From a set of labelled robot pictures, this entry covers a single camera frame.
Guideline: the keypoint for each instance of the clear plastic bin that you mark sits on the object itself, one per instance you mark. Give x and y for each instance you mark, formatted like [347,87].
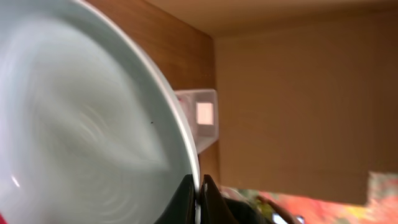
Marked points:
[201,109]

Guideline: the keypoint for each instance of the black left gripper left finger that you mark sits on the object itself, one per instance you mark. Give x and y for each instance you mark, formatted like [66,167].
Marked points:
[182,206]

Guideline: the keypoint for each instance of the light blue plate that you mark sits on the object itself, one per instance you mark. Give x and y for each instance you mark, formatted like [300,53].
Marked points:
[91,130]

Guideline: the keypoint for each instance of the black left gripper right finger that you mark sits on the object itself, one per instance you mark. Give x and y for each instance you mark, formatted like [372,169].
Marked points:
[214,209]

